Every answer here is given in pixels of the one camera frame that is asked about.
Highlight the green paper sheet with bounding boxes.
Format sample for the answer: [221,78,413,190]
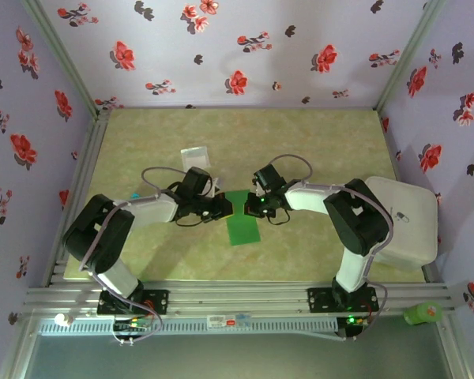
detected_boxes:
[224,189,261,247]

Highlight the clear plastic zip bag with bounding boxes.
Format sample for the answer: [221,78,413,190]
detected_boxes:
[180,145,212,171]

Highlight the white barcode label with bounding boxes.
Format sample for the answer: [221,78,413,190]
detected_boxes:
[206,314,238,328]

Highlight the white plastic storage box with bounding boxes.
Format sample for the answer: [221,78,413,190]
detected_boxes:
[365,175,438,273]

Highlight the green plastic cup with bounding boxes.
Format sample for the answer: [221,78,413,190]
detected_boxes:
[403,302,443,327]

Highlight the wide aluminium frame beam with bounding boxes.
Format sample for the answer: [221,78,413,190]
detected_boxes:
[23,280,471,315]

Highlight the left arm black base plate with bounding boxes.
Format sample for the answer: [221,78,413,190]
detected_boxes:
[97,289,170,317]

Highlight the left arm grey cable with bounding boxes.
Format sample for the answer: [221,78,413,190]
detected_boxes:
[77,166,191,345]

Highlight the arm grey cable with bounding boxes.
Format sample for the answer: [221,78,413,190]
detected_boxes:
[268,153,394,341]
[77,166,191,345]

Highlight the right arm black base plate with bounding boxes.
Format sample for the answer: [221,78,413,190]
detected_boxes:
[307,287,379,315]

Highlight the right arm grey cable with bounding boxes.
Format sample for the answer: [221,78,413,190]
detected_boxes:
[268,153,394,341]

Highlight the white slotted cable duct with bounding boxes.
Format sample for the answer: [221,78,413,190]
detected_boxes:
[37,317,339,336]

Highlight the aluminium frame post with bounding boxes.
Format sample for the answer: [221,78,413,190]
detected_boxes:
[374,0,448,114]
[21,0,106,118]

